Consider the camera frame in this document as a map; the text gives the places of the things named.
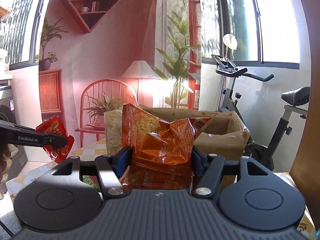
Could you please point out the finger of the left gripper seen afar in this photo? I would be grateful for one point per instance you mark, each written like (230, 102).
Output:
(21, 135)

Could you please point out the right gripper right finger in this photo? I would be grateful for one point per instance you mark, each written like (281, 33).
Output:
(208, 169)

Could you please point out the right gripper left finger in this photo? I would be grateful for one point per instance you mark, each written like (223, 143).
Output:
(110, 169)

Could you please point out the orange snack bag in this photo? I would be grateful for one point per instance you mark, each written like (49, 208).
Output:
(161, 157)

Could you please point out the red snack bag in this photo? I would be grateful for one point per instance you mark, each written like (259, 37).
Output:
(56, 127)

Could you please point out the brown cardboard box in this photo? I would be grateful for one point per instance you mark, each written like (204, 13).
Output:
(225, 135)

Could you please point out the printed room backdrop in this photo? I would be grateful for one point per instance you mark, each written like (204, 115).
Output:
(132, 42)

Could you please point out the white round ornament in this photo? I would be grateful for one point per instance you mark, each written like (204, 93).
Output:
(230, 41)

